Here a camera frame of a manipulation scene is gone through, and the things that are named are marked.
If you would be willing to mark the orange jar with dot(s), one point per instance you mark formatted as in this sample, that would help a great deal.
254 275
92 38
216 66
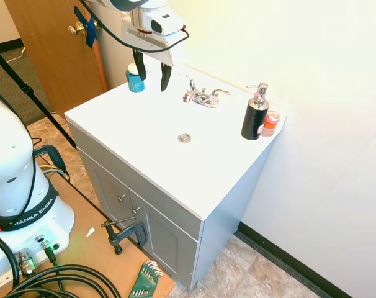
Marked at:
270 123

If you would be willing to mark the white sink vanity top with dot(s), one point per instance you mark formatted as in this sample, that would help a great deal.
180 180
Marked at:
163 136

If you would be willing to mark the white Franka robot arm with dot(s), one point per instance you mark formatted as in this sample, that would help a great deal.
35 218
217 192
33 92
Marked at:
11 174

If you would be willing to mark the blue tape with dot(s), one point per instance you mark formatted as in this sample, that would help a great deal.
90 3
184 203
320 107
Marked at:
88 26

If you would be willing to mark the grey vanity cabinet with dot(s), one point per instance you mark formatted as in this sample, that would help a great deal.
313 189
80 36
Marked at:
119 183

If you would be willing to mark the black soap dispenser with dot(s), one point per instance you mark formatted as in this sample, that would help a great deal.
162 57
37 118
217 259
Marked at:
254 116

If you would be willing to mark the metal cabinet knob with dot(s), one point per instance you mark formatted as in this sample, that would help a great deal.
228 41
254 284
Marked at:
122 197
135 210

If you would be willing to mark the wooden door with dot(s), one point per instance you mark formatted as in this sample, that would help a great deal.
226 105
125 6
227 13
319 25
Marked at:
60 52

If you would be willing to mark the chrome sink faucet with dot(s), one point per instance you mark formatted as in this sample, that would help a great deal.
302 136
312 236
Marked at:
192 96

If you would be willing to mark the grey cabinet door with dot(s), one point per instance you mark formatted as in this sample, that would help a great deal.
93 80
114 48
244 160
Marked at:
163 236
112 192

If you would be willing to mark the black tripod leg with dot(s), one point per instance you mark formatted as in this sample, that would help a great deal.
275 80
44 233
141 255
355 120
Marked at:
29 90

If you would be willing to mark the wooden base board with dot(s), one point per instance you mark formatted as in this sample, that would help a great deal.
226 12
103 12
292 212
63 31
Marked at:
82 232

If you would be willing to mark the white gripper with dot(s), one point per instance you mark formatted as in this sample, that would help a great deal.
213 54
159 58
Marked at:
150 34

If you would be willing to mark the brass door knob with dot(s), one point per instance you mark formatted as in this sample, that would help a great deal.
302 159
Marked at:
76 28

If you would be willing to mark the green hex key set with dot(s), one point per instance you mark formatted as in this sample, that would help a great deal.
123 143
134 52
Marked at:
144 279

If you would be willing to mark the blue jar with white lid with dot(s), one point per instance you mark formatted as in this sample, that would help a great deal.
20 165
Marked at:
135 79

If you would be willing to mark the chrome sink drain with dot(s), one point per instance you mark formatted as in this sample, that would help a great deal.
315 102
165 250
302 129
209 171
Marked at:
184 137

